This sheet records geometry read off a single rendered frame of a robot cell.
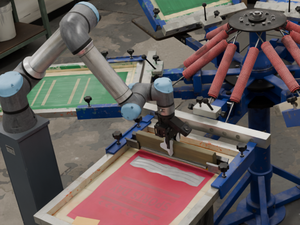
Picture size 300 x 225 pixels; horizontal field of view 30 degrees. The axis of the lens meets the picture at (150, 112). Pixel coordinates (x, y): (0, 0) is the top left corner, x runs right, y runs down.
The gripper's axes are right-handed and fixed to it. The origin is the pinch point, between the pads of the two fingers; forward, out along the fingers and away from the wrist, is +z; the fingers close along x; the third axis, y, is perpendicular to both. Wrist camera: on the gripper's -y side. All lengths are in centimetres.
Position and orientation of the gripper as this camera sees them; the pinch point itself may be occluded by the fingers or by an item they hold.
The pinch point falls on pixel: (174, 151)
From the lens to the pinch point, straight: 250.4
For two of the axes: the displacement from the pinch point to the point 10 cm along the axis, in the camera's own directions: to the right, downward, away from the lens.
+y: -8.1, -2.1, 5.4
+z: 1.2, 8.5, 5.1
